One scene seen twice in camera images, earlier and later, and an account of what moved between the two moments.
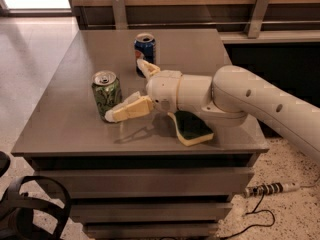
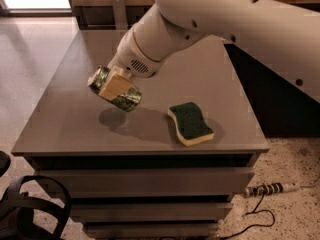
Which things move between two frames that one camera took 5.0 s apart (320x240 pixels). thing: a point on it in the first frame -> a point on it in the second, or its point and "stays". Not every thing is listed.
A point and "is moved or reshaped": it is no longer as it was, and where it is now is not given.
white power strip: [269, 188] stays
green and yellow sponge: [190, 128] stays
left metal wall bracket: [119, 9] stays
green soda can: [107, 91] is moved or reshaped
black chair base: [17, 210] stays
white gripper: [163, 89] -> [129, 58]
